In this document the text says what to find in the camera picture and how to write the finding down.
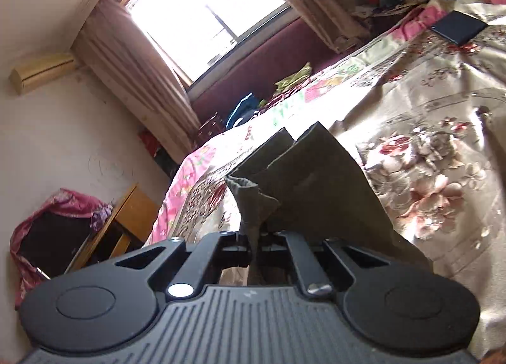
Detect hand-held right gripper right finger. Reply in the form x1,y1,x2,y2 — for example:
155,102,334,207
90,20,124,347
259,231,391,298

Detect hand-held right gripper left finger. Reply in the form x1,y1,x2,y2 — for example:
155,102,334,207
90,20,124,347
114,231,254,302

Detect green pants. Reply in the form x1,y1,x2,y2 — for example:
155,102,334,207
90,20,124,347
225,121,434,286

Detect wooden desk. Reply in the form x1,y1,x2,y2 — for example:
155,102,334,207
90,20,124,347
65,182,161,275

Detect dark red patterned box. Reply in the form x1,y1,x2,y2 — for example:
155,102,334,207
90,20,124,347
197,111,225,142

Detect red bag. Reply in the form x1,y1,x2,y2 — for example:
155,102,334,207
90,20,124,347
138,131,179,180

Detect blue cloth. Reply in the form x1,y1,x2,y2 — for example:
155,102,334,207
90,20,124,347
225,92,262,131

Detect green patterned cloth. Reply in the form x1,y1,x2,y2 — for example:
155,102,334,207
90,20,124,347
275,64,314,93

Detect black television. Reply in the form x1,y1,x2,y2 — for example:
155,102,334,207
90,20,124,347
18,210,94,278

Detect maroon padded window seat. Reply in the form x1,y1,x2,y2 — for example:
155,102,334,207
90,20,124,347
190,16,345,120

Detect floral bedspread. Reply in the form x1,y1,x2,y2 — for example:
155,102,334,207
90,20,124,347
144,0,506,361

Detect beige curtain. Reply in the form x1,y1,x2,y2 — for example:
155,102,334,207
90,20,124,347
273,0,371,53
73,0,203,152

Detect window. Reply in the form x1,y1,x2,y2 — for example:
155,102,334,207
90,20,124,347
126,0,288,81

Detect beige air conditioner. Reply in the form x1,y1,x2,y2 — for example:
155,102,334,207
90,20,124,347
9,52,78,95

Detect dark blue notebook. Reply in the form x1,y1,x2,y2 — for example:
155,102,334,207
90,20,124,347
431,10,490,47

